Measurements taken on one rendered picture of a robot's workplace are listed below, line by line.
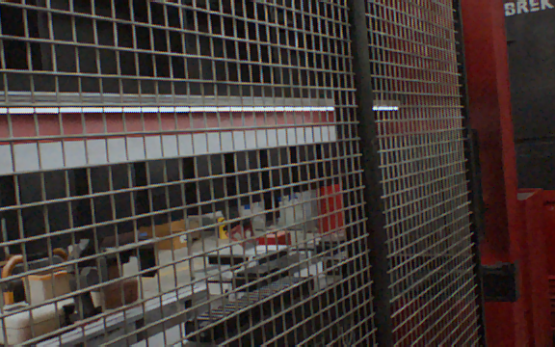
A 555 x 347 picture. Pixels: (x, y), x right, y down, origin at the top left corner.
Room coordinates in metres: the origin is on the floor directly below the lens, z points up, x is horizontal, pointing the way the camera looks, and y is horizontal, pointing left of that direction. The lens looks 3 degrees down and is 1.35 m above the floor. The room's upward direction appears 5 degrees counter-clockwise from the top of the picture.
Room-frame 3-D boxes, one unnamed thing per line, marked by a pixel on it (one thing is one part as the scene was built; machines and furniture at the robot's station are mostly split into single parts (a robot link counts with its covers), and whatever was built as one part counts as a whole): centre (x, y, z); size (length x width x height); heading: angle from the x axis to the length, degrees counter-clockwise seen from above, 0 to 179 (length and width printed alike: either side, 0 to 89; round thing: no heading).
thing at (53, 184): (1.48, 0.51, 1.26); 0.15 x 0.09 x 0.17; 150
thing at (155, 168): (1.83, 0.31, 1.26); 0.15 x 0.09 x 0.17; 150
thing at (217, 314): (1.46, 0.06, 1.02); 0.44 x 0.06 x 0.04; 150
